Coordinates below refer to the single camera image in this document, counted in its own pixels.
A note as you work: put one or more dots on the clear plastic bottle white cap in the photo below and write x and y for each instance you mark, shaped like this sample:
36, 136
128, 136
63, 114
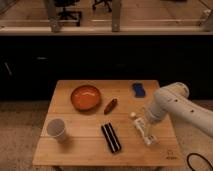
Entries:
138, 123

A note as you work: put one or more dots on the black office chair left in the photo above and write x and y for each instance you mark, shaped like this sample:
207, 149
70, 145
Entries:
65, 14

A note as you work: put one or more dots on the brown sausage-shaped object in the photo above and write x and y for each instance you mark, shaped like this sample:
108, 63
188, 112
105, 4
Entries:
110, 106

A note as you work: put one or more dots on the black striped rectangular case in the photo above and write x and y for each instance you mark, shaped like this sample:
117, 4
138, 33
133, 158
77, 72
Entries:
111, 138

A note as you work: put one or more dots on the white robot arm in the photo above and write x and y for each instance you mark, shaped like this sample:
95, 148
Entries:
173, 99

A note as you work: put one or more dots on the grey metal post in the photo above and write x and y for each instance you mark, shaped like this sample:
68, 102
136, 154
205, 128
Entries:
206, 20
116, 6
52, 15

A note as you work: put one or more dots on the wooden table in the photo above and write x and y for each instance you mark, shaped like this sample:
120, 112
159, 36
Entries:
87, 145

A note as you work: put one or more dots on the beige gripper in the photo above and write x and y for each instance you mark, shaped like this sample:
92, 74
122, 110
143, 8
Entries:
147, 129

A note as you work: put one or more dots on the blue sponge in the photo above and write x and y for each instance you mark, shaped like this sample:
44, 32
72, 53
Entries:
139, 90

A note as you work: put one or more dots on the grey metal post left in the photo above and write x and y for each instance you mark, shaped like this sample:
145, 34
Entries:
52, 15

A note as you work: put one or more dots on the orange ceramic bowl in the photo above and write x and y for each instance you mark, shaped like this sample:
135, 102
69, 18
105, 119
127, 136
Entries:
85, 97

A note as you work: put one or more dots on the grey metal post right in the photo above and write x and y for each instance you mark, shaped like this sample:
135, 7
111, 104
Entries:
206, 20

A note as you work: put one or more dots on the white paper cup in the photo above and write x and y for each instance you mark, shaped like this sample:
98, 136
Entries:
56, 129

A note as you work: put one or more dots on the grey metal post centre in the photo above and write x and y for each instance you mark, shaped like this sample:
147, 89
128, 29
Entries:
116, 6

